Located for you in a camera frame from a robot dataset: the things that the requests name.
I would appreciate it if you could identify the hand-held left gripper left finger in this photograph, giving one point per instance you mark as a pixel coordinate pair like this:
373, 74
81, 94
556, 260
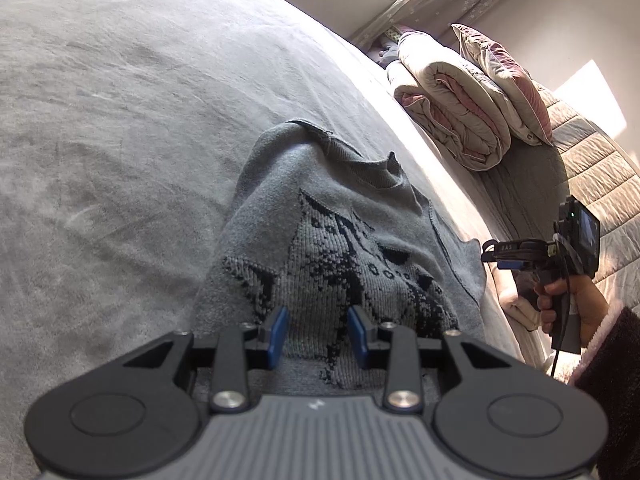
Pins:
277, 336

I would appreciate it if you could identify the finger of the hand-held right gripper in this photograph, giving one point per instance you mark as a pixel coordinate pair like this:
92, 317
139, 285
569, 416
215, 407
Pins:
505, 251

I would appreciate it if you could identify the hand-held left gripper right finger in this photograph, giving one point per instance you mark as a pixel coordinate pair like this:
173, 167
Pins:
357, 336

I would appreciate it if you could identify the grey knit sweater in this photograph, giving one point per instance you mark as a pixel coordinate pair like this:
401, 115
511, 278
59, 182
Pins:
310, 200

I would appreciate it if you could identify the person's right forearm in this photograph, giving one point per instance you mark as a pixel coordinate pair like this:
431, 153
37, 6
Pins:
615, 370

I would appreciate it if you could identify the grey clothes pile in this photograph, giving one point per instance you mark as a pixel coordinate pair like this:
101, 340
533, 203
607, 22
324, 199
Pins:
389, 52

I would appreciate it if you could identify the person's right hand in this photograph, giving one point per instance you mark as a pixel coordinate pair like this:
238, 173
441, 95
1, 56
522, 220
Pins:
587, 302

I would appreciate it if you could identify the folded beige garment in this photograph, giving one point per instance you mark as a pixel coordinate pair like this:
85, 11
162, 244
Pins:
515, 310

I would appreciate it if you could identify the rolled beige pink quilt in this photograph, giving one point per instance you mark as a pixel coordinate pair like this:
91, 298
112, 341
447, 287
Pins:
450, 100

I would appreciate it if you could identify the beige pink pillow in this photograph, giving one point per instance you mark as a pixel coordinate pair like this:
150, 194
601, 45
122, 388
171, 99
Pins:
505, 80

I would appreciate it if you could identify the bed with grey sheet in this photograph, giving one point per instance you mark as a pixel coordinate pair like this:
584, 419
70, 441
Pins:
125, 135

